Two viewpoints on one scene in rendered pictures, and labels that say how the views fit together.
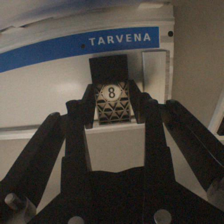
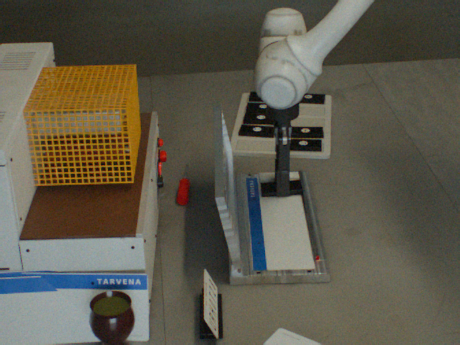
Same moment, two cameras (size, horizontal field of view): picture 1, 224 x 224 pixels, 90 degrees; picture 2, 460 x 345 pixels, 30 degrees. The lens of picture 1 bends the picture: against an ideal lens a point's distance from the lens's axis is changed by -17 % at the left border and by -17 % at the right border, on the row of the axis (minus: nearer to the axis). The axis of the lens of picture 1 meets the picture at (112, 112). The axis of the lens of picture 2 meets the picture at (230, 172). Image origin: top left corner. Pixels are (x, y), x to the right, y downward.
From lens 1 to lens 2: 1.98 m
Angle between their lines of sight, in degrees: 66
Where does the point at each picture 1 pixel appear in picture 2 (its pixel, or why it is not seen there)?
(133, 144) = (332, 191)
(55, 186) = (410, 239)
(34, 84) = (274, 217)
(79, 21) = (241, 199)
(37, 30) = (241, 213)
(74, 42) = (252, 200)
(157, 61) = (264, 175)
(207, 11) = not seen: hidden behind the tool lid
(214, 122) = (311, 155)
